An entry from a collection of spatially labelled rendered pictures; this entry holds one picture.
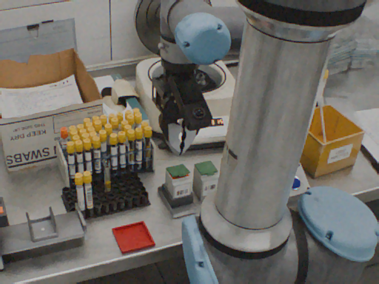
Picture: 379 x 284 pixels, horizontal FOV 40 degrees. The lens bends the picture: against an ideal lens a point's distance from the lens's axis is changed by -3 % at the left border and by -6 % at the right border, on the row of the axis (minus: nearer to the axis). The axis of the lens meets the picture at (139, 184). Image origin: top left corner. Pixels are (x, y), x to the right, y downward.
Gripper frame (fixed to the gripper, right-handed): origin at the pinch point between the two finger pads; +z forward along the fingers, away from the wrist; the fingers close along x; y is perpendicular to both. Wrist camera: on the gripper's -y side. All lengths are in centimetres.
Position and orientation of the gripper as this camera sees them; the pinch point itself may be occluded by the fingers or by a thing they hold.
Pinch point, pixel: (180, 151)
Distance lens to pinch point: 105.6
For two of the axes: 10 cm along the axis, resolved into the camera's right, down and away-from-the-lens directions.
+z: 0.0, 7.6, 6.5
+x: -9.4, 2.2, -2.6
